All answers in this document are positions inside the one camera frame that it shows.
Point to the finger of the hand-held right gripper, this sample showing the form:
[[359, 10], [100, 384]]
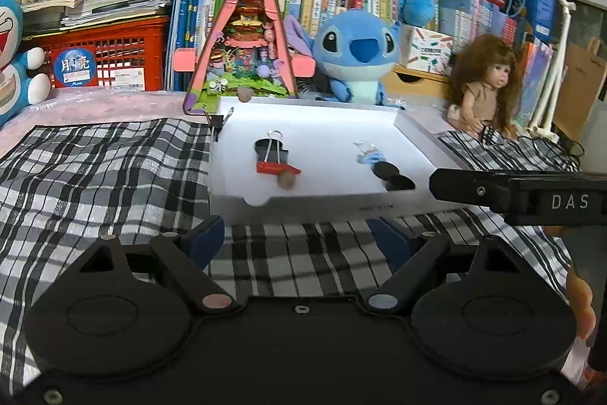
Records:
[[464, 189]]

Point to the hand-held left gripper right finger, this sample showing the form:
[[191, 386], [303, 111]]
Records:
[[393, 240]]

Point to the brown round nut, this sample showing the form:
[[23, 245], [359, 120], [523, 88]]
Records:
[[286, 181], [244, 93]]

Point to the triangular miniature house model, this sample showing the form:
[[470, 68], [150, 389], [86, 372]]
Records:
[[246, 30]]

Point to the white printed carton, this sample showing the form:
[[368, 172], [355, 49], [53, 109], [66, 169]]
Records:
[[427, 49]]

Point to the clear plastic cup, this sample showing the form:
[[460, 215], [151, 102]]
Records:
[[365, 148]]

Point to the blue robot cat plush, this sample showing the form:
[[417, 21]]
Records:
[[14, 68]]

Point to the black round cap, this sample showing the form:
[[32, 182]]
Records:
[[385, 170], [400, 183]]

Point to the brown cardboard sheet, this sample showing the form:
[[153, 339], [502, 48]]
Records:
[[581, 87]]

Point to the thin colourful booklets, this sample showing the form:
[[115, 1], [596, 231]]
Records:
[[536, 77]]

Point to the person's right hand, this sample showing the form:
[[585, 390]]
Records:
[[581, 305]]

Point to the wooden drawer unit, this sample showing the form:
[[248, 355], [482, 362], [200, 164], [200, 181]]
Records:
[[417, 84]]

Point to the blue-spined book set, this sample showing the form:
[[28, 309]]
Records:
[[479, 20]]

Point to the white plastic rack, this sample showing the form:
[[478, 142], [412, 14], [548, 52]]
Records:
[[562, 54]]

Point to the red plastic crate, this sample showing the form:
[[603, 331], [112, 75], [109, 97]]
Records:
[[123, 49]]

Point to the red clip piece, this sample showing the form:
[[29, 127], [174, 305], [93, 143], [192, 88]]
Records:
[[275, 168]]

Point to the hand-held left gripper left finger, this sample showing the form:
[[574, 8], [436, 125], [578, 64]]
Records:
[[204, 240]]

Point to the blue alien plush toy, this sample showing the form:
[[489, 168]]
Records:
[[355, 49]]

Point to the black white plaid blanket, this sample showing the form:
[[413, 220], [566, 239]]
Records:
[[95, 177]]

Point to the white shallow cardboard box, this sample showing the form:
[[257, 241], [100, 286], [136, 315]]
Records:
[[322, 134]]

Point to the long-haired baby doll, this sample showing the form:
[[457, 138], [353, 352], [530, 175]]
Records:
[[483, 92]]

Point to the black binder clip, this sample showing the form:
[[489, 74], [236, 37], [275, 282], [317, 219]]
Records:
[[271, 151], [216, 121]]

